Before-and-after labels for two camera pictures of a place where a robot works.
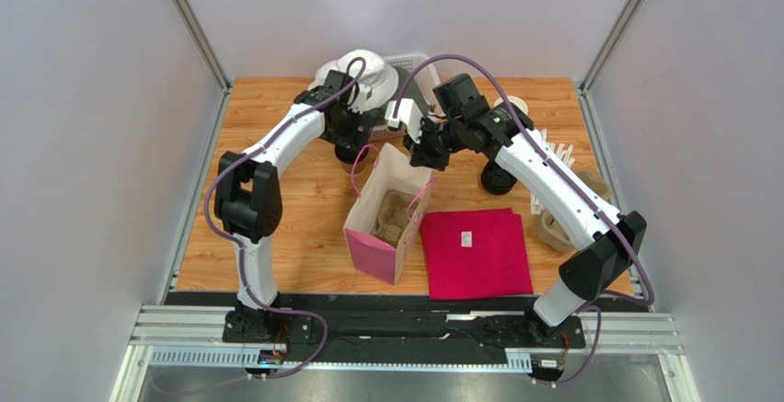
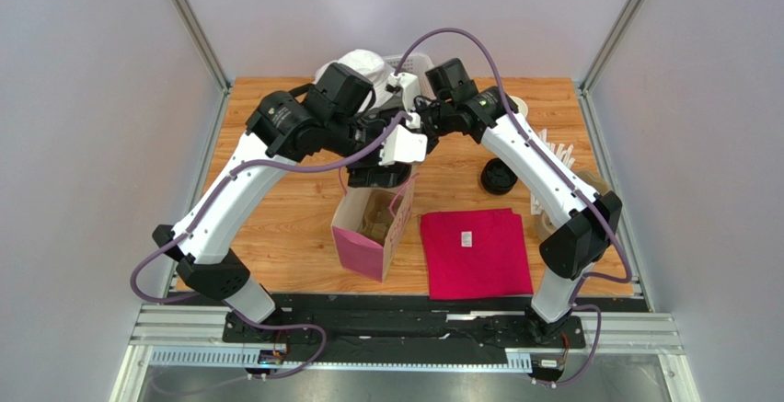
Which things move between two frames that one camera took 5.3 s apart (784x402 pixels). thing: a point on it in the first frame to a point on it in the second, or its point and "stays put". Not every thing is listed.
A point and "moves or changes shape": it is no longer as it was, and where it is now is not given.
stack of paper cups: x=517 y=101 stays put
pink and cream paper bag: x=392 y=190 moves or changes shape
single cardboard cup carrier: x=393 y=211 to x=377 y=215
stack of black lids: x=496 y=180 stays put
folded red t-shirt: x=475 y=253 stays put
